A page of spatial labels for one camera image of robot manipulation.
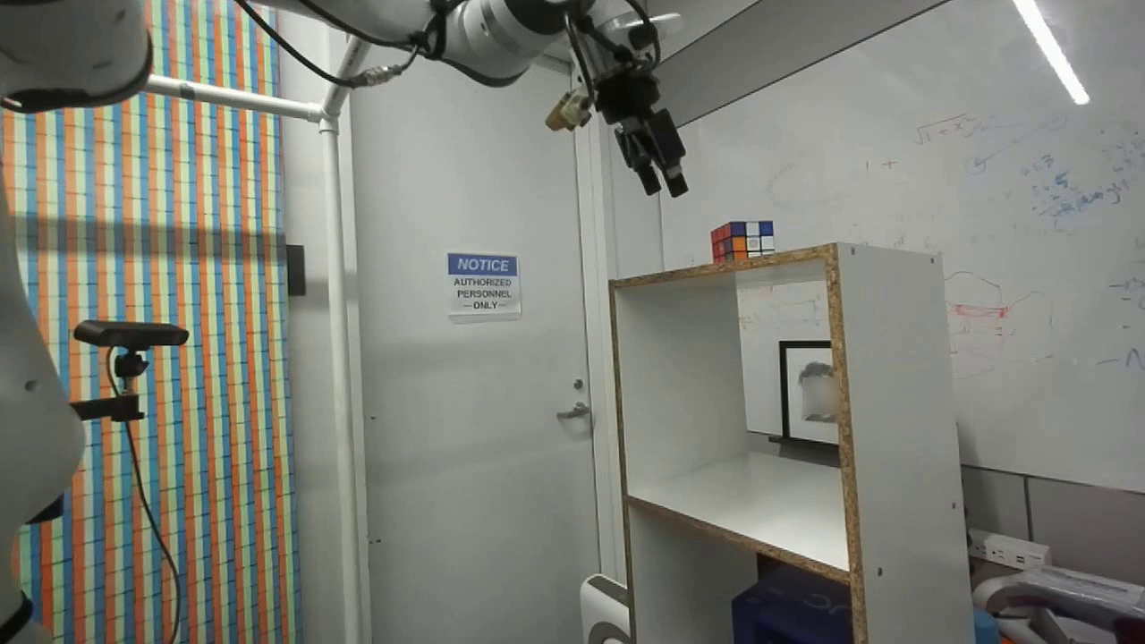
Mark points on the dark blue storage box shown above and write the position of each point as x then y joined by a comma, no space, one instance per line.
788,610

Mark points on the tan wrist camera box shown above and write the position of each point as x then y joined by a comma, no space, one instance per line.
570,109

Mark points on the large whiteboard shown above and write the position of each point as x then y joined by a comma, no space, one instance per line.
953,218

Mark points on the black stereo camera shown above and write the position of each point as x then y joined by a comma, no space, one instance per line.
131,333

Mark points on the framed portrait picture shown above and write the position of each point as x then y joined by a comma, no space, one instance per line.
812,394

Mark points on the white frame pole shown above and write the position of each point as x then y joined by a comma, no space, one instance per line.
345,361

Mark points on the white power strip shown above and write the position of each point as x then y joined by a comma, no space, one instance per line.
1005,550

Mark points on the white wooden shelf unit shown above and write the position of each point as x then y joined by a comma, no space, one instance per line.
906,452

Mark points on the white air purifier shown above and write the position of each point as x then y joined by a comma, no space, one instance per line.
603,612

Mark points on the multicolour striped wall panel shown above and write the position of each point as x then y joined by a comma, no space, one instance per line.
192,218

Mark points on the black wall switch box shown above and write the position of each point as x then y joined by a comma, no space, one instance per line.
293,270

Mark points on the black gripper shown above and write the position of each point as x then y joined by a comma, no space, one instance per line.
630,109

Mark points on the ceiling light strip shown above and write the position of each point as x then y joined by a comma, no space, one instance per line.
1051,53

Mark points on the multicolour rubix cube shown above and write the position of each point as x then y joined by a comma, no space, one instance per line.
738,241

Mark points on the blue notice sign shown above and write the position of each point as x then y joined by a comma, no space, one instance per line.
483,285

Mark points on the white door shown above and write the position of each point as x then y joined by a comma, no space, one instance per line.
465,479

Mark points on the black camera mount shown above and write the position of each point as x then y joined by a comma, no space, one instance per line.
113,398

